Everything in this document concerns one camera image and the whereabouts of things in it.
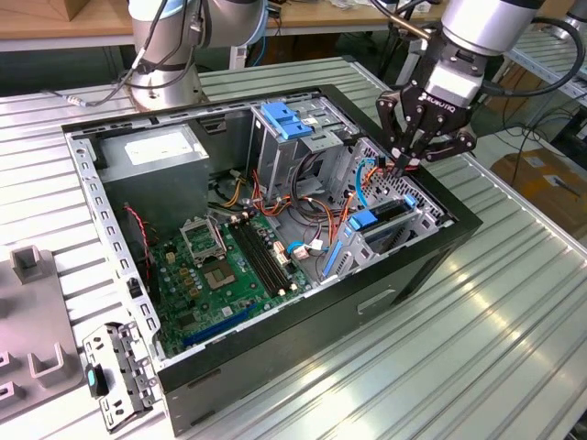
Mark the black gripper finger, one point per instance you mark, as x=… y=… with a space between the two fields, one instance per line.
x=389 y=119
x=451 y=144

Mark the hard disk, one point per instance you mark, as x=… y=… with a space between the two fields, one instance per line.
x=362 y=222

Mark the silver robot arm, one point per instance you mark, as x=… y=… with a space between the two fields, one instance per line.
x=174 y=82

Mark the disk bay metal cage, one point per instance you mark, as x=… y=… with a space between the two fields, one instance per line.
x=355 y=261

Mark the black tripod stand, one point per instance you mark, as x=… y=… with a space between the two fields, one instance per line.
x=390 y=50

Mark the large cardboard box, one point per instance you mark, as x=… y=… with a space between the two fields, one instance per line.
x=541 y=192

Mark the blue plastic drive latch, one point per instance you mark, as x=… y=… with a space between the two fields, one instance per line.
x=284 y=124

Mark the metal slat side table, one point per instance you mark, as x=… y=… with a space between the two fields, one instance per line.
x=546 y=64

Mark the wooden desk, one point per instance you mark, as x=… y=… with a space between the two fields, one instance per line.
x=321 y=20

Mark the metal optical drive cage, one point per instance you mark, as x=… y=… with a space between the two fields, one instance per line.
x=275 y=160

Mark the beige board connector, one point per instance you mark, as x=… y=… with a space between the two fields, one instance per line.
x=282 y=254

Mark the black RAM slot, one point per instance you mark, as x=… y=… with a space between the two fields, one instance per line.
x=258 y=256
x=270 y=252

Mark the green motherboard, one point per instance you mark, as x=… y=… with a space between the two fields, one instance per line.
x=247 y=293

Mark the black open PC case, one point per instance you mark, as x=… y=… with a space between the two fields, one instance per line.
x=298 y=339

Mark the grey power supply unit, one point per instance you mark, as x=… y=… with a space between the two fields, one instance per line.
x=156 y=192

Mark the blue expansion slot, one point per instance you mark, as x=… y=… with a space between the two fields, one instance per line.
x=215 y=328

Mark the black case fan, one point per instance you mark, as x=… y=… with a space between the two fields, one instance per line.
x=137 y=256

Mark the small brown box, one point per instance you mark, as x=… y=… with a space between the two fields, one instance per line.
x=73 y=9

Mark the black clip with blue mark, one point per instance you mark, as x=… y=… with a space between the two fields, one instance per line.
x=94 y=380

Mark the grey parts rack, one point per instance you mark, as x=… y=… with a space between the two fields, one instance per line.
x=32 y=311

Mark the metal slot bracket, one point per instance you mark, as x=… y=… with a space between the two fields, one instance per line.
x=124 y=366

